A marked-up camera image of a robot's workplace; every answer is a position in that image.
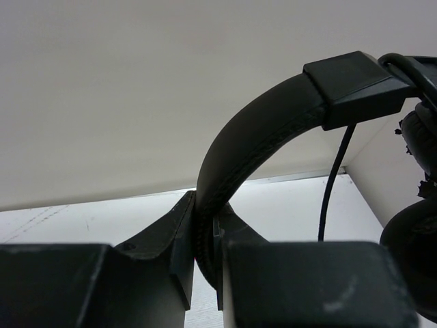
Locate black headphones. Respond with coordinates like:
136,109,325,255
195,51,436,321

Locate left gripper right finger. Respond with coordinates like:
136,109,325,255
212,206,419,327

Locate black headphone cable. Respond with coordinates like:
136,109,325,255
316,53,437,243

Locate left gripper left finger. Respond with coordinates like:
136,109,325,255
1,191,195,327

